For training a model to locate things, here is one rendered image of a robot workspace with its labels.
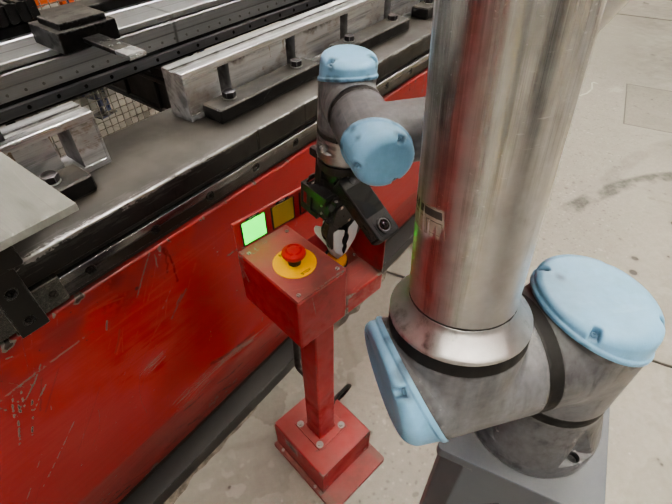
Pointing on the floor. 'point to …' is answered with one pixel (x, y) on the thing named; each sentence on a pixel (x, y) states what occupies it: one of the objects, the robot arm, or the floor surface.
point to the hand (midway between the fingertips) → (341, 254)
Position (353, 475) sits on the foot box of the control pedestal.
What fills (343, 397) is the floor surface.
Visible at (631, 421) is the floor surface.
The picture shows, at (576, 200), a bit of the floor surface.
